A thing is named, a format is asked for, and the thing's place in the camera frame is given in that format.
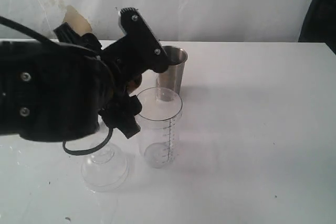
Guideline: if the clear plastic shaker cup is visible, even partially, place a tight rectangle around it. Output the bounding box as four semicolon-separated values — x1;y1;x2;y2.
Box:
136;87;183;168

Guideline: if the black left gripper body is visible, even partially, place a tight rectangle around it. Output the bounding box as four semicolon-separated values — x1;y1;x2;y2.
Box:
1;36;143;142

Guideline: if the dark object at right edge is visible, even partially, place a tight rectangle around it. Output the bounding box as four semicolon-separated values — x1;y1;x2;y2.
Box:
299;0;335;42

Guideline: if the clear shaker strainer lid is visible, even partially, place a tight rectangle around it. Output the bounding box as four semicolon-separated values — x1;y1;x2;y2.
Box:
81;141;129;192

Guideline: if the stainless steel cup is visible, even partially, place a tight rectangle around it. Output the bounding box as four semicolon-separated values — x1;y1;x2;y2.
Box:
156;46;188;101

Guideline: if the black cable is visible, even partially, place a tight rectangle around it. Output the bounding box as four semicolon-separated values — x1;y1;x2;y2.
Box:
62;126;114;157

